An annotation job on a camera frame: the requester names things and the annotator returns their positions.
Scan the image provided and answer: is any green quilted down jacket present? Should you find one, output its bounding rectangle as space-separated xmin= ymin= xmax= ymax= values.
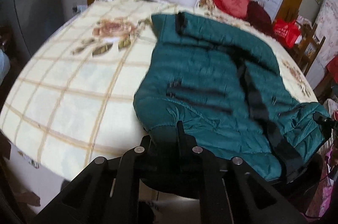
xmin=134 ymin=12 xmax=331 ymax=181

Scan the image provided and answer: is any floral checked bed sheet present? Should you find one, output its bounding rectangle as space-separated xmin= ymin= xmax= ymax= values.
xmin=1 ymin=0 xmax=318 ymax=179

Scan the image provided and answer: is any wooden chair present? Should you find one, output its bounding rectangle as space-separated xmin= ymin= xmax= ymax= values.
xmin=290 ymin=23 xmax=326 ymax=76

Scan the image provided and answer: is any red plastic shopping bag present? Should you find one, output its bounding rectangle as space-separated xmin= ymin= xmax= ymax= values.
xmin=273 ymin=18 xmax=301 ymax=49

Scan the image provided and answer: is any dark red velvet cushion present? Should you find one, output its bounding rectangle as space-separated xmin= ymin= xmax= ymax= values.
xmin=246 ymin=0 xmax=274 ymax=37

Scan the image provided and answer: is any red heart-shaped cushion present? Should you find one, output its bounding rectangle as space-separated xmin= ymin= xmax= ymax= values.
xmin=213 ymin=0 xmax=249 ymax=19

